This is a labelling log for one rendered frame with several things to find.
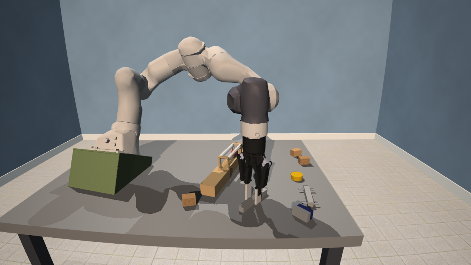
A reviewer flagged yellow short cylinder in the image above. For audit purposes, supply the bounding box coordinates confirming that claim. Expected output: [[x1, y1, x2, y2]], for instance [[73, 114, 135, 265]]
[[291, 172, 303, 181]]

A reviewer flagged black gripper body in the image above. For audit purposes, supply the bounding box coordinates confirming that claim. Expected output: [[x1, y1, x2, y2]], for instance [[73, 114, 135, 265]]
[[242, 136, 266, 167]]

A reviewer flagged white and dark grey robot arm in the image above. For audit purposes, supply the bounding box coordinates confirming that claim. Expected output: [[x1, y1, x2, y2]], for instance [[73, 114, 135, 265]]
[[89, 37, 279, 155]]

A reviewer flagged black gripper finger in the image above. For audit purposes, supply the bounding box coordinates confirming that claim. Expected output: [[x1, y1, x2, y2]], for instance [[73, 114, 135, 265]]
[[252, 156, 272, 205], [236, 153, 253, 200]]

